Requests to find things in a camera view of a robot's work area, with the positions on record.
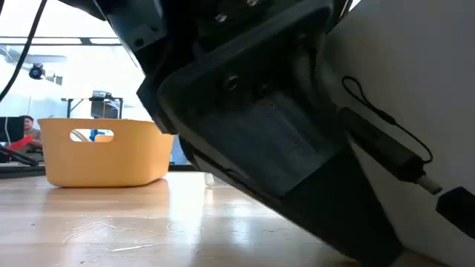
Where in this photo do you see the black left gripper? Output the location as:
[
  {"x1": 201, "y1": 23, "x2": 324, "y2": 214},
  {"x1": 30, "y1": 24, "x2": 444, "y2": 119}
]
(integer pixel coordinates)
[{"x1": 59, "y1": 0, "x2": 352, "y2": 135}]

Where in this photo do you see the orange plastic bin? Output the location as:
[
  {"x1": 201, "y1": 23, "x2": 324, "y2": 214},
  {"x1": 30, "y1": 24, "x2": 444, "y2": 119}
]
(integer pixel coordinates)
[{"x1": 38, "y1": 117, "x2": 175, "y2": 188}]

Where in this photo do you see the grey equipment box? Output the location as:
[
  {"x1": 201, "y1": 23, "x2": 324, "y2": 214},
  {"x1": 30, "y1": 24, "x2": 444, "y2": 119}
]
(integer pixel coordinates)
[{"x1": 91, "y1": 90, "x2": 120, "y2": 119}]

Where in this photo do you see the black background table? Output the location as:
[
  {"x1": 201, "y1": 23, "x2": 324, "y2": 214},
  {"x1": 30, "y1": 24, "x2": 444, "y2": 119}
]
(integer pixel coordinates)
[{"x1": 61, "y1": 96, "x2": 124, "y2": 119}]

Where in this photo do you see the black ceiling spotlight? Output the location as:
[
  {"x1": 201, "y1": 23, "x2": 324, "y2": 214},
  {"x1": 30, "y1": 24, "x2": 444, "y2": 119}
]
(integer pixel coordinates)
[{"x1": 28, "y1": 62, "x2": 46, "y2": 81}]

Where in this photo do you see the person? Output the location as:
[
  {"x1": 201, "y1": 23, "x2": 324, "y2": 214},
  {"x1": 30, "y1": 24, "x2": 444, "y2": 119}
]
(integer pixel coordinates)
[{"x1": 16, "y1": 114, "x2": 44, "y2": 153}]

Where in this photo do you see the red object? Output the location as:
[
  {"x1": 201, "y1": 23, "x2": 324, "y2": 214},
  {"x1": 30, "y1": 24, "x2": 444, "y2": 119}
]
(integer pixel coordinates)
[{"x1": 6, "y1": 135, "x2": 34, "y2": 152}]

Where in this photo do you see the black computer monitor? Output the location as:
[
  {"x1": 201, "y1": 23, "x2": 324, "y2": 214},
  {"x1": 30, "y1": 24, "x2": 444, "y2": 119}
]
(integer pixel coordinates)
[{"x1": 0, "y1": 116, "x2": 25, "y2": 144}]

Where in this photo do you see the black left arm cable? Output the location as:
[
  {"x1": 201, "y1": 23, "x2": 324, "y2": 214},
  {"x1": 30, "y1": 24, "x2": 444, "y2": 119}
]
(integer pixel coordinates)
[{"x1": 0, "y1": 0, "x2": 49, "y2": 104}]

